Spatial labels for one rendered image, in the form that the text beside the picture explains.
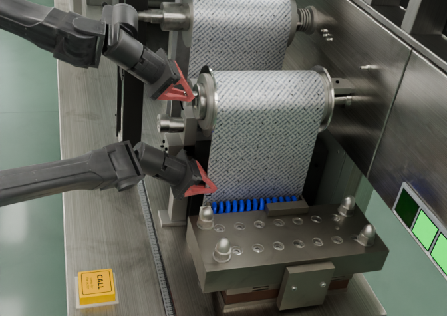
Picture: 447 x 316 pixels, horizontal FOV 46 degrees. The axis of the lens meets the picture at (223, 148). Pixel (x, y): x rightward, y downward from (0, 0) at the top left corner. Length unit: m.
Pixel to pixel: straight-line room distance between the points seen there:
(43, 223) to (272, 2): 1.74
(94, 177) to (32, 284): 1.49
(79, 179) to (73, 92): 0.93
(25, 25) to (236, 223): 0.56
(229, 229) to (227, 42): 0.43
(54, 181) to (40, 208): 1.85
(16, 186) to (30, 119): 2.58
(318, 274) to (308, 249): 0.05
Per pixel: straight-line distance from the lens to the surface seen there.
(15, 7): 1.00
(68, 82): 1.90
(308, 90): 1.12
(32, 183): 0.88
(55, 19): 0.97
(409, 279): 2.73
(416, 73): 1.03
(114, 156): 1.00
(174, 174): 1.08
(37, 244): 2.57
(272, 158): 1.15
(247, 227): 1.13
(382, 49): 1.11
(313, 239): 1.15
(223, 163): 1.12
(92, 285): 1.14
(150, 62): 0.99
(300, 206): 1.19
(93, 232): 1.28
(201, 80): 1.10
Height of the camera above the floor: 1.78
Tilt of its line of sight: 33 degrees down
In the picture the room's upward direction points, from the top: 9 degrees clockwise
